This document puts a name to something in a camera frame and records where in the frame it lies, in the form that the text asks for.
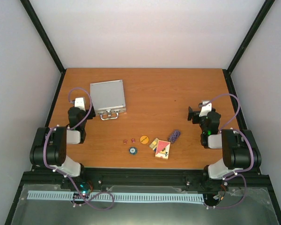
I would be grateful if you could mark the red playing card deck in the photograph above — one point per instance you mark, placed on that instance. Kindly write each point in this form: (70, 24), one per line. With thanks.
(162, 149)

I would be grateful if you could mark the purple poker chip stack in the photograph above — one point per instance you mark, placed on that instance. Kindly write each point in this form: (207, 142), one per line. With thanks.
(174, 136)

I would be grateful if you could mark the silver aluminium poker case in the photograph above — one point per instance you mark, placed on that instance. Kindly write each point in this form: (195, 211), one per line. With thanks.
(108, 99)

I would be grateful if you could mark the yellow dealer button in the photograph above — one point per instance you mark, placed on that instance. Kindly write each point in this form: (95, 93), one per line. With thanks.
(144, 139)

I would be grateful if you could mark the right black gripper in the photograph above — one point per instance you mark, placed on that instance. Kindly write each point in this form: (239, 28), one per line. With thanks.
(195, 113)

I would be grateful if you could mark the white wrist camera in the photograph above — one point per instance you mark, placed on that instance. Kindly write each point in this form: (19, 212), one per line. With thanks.
(205, 106)
(79, 102)

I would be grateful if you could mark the black frame post left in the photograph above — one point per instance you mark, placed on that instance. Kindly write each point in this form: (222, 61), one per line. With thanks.
(43, 35)

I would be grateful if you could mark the black frame post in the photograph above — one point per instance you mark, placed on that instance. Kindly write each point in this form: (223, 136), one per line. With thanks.
(43, 35)
(250, 34)

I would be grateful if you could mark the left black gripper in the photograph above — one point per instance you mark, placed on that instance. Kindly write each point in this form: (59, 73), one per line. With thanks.
(92, 116)

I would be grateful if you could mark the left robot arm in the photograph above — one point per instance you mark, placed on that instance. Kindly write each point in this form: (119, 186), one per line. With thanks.
(49, 148)

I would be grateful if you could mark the yellow playing card deck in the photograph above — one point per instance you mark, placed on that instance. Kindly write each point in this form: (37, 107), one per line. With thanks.
(154, 143)

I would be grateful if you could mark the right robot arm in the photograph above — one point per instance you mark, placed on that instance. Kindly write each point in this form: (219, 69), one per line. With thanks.
(239, 149)

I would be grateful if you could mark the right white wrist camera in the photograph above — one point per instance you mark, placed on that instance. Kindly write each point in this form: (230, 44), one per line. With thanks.
(205, 106)

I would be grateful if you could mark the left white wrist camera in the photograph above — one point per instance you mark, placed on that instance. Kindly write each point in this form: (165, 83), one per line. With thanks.
(79, 102)

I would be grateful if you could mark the black aluminium frame rail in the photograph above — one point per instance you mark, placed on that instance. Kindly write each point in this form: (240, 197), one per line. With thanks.
(100, 179)

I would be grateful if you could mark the light blue cable duct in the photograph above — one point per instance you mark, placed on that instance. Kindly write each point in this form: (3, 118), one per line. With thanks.
(117, 197)

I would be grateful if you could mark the black frame post right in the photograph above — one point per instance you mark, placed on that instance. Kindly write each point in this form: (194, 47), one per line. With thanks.
(250, 34)

